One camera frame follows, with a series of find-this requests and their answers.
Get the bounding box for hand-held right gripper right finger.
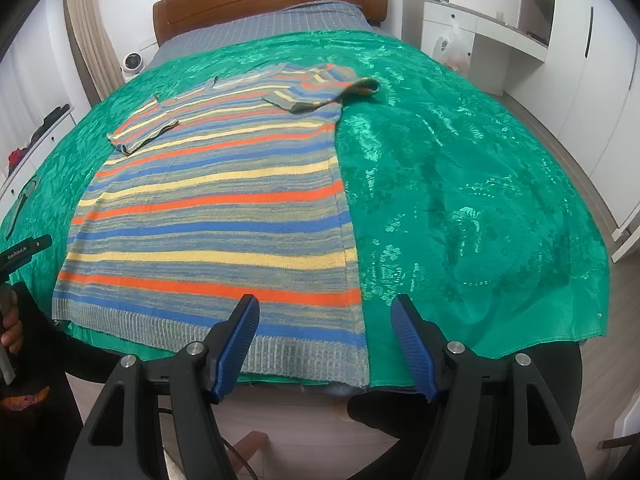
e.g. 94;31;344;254
391;294;586;480

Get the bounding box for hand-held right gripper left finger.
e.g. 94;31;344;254
62;294;261;480

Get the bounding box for striped knit sweater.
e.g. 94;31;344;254
52;62;382;388

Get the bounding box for black clothes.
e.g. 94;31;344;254
32;104;71;148

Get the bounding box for person's left hand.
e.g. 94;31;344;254
0;292;25;357

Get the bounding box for white drawer cabinet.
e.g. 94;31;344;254
0;102;78;221

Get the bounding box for person's black clothing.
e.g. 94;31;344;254
0;280;583;480

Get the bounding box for green satin blanket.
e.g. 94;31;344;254
0;29;612;391

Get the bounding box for small white fan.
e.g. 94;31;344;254
121;52;147;76

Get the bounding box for beige curtain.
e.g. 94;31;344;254
64;0;123;106

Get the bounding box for white plastic bag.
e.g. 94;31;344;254
432;17;473;73

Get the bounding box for white wardrobe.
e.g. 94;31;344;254
502;0;640;231

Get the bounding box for grey checked bed sheet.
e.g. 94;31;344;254
150;0;401;68

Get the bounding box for white bedside shelf unit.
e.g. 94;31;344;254
402;0;551;96

